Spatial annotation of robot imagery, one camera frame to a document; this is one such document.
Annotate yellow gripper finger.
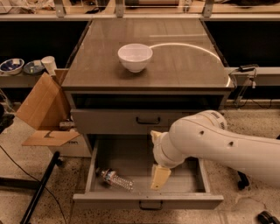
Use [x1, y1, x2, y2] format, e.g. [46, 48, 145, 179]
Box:
[150, 130, 162, 144]
[150, 164, 172, 190]

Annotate grey upper drawer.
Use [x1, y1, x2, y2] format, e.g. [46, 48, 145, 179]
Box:
[71, 108, 197, 135]

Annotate grey side shelf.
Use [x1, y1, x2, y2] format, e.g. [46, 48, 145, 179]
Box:
[0, 73, 40, 88]

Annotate black left stand leg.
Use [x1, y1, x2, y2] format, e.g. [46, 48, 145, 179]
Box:
[20, 151, 60, 224]

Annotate black power adapter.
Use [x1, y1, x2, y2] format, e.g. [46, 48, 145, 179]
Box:
[238, 64, 259, 72]

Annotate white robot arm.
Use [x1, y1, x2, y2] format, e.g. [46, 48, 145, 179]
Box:
[150, 110, 280, 187]

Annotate blue patterned bowl right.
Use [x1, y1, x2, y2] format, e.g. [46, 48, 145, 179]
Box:
[24, 59, 45, 75]

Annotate white ceramic bowl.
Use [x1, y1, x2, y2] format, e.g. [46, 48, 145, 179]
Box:
[117, 44, 153, 73]

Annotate grey open middle drawer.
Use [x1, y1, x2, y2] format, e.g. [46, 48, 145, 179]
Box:
[73, 135, 223, 211]

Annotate grey drawer cabinet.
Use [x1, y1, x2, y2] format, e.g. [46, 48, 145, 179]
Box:
[62, 18, 234, 135]

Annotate black floor cable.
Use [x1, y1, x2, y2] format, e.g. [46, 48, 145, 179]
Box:
[0, 144, 68, 224]

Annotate blue patterned bowl left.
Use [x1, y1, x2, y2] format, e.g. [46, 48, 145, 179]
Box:
[0, 59, 25, 75]

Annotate clear plastic water bottle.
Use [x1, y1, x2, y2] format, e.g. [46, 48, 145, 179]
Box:
[95, 168, 134, 192]

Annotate black caster wheel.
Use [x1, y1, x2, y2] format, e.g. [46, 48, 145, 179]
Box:
[257, 211, 280, 224]

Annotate blue patterned bowl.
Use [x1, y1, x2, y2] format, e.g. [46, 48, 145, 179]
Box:
[0, 59, 25, 75]
[24, 59, 45, 75]

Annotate black stand leg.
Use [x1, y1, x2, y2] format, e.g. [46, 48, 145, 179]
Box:
[238, 171, 249, 190]
[20, 151, 60, 224]

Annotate black right stand leg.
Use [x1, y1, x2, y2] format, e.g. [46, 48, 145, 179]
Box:
[238, 171, 249, 190]

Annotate brown cardboard box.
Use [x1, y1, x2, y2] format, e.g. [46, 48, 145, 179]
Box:
[16, 73, 91, 158]

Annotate white paper cup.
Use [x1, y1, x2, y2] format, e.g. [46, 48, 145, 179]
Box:
[41, 56, 57, 74]

